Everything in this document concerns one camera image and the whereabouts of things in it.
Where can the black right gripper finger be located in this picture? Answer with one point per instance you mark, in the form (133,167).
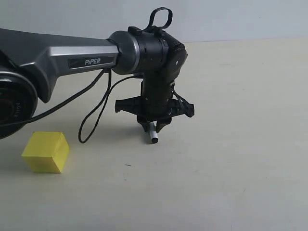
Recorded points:
(162,123)

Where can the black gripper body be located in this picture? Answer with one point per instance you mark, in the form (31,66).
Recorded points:
(157,101)

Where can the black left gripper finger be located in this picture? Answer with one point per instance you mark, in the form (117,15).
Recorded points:
(144,124)

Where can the black and white marker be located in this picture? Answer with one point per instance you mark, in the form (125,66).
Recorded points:
(153,133)

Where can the yellow cube block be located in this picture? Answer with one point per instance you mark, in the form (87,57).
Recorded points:
(46,152)

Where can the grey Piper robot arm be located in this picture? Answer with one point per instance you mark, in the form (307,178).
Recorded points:
(31,63)

